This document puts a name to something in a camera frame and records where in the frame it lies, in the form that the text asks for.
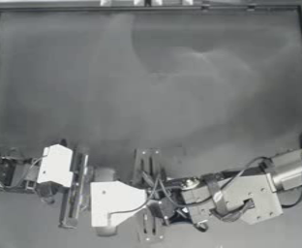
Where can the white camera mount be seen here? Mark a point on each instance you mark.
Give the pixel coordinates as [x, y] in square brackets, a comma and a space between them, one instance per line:
[114, 203]
[54, 166]

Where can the black table frame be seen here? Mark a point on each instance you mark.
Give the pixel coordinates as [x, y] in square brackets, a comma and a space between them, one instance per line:
[71, 6]

